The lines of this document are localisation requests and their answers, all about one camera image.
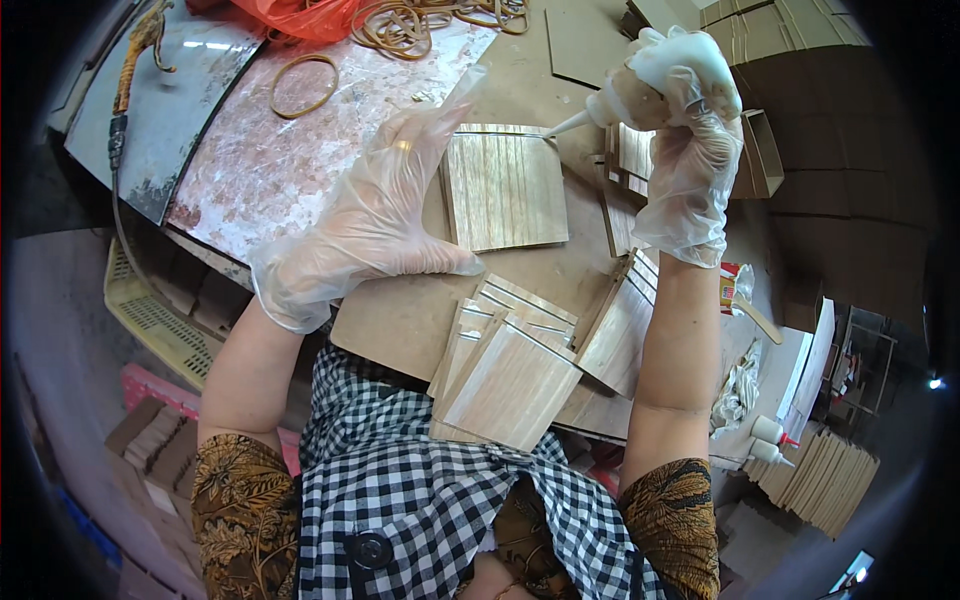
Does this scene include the person's right hand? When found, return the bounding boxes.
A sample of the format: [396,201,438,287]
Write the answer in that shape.
[627,26,745,270]

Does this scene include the small upright wood panels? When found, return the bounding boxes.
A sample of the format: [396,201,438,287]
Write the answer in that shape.
[598,122,657,258]

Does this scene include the wooden stick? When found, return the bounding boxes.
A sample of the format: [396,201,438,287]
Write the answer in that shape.
[732,292,786,347]

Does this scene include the grey metal sheet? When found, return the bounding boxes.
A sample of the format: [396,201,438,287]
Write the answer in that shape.
[63,0,265,226]

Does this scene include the person's left hand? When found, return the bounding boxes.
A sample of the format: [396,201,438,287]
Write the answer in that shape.
[249,66,489,336]

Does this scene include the crumpled white plastic wrap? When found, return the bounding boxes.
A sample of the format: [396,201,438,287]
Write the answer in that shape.
[708,337,764,441]

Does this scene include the orange plastic bag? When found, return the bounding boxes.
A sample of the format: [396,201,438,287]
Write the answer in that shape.
[186,0,369,45]

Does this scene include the brown cardboard sheet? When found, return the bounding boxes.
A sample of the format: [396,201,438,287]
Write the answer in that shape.
[543,0,650,91]

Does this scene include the leaning stack of wood panels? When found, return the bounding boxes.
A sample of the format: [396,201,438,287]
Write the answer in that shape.
[576,247,663,401]

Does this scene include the large brown work board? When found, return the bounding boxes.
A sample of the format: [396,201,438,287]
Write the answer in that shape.
[330,45,759,444]

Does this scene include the stack of grooved wood panels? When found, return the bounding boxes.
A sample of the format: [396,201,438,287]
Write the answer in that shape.
[427,273,584,453]

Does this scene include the stack of plain wooden boards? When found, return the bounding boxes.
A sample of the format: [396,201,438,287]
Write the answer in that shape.
[742,426,882,541]

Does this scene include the heap of cardboard pieces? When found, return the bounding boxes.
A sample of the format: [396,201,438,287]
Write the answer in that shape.
[103,396,207,600]

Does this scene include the single tan rubber band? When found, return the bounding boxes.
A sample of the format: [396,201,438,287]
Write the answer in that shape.
[268,53,340,120]

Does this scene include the yellow plastic crate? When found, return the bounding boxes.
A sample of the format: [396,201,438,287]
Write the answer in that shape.
[103,236,226,393]

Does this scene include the open wooden box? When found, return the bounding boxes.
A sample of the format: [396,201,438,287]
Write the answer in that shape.
[729,108,786,201]

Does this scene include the white glue squeeze bottle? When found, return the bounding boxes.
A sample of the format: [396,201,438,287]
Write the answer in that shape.
[543,63,676,141]

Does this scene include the red and white packet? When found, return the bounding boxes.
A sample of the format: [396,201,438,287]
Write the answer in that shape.
[718,261,756,317]

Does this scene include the person's body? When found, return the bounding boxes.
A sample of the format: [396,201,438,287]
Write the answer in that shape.
[190,343,723,600]

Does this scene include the grooved wood veneer panel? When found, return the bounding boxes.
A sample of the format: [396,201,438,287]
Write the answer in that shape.
[441,123,571,254]

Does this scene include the pink plastic crate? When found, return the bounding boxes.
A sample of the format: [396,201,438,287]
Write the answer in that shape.
[120,363,303,478]

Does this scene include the pile of tan rubber bands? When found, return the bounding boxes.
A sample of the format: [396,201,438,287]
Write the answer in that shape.
[349,0,531,62]

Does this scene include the stack of brown cartons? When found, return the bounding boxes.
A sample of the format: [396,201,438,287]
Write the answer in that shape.
[626,0,875,69]

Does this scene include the pneumatic tool with hose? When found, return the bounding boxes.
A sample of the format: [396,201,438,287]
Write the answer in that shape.
[107,0,178,290]

